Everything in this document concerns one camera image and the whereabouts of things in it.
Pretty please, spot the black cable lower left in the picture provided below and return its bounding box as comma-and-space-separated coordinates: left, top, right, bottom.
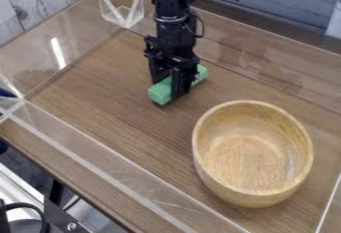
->
0, 202, 51, 233

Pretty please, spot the light wooden bowl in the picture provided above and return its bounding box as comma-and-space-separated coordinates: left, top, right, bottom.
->
192, 100, 315, 208

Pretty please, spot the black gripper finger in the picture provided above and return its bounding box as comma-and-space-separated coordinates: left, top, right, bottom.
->
150, 58, 172, 84
170, 67, 197, 100

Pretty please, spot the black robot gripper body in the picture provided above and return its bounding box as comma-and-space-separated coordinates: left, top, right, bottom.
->
145, 16, 200, 70

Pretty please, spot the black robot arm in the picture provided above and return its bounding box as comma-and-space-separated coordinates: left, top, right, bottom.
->
145, 0, 205, 100

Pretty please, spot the green rectangular block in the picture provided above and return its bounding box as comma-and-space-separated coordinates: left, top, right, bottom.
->
149, 65, 208, 106

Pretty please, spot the black metal bracket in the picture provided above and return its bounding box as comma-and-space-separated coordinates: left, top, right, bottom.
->
45, 198, 93, 233

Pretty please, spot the clear acrylic enclosure wall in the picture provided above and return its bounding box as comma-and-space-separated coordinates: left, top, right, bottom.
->
0, 0, 341, 233

